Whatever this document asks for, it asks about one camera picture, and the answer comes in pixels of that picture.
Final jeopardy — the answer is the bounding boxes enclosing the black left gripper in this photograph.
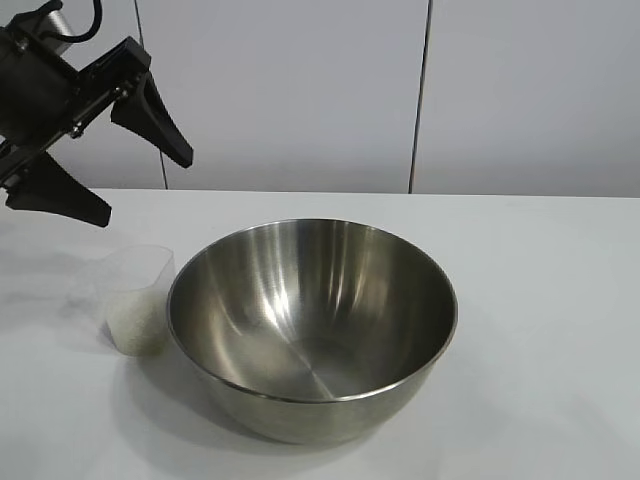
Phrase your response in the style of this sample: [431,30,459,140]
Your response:
[0,19,194,229]

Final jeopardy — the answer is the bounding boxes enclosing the clear plastic measuring cup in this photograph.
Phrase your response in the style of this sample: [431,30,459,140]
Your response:
[97,244,176,357]

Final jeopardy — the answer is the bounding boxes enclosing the white rice grains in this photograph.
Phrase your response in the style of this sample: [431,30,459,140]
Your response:
[107,292,170,357]

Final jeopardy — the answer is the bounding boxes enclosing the stainless steel mixing bowl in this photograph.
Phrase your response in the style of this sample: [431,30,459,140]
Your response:
[166,217,460,445]

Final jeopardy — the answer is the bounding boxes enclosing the black cable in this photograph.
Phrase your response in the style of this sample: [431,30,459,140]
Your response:
[72,0,104,42]

